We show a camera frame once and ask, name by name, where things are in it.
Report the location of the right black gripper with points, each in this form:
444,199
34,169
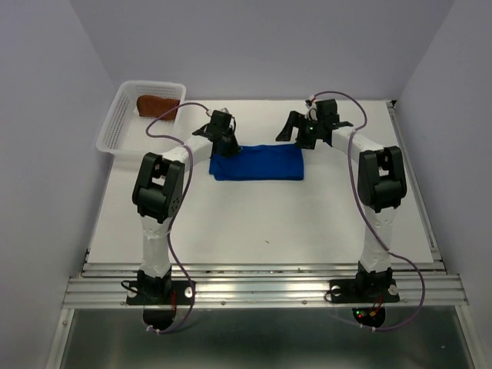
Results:
296,120

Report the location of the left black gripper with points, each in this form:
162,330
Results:
234,150

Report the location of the blue towel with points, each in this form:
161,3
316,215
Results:
260,163

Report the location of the brown towel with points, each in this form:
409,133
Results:
151,106

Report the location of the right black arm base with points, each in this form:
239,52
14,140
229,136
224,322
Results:
364,288

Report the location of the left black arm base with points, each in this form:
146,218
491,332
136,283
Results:
150,291

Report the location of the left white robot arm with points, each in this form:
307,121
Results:
163,181

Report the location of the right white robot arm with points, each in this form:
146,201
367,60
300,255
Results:
376,173

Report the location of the white plastic basket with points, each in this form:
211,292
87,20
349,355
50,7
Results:
135,105

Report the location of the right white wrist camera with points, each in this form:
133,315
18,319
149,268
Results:
311,113

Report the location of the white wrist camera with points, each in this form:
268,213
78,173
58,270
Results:
225,111
311,113

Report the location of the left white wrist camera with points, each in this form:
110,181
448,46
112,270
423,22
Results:
225,111

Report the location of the aluminium rail frame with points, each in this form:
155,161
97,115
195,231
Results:
270,315

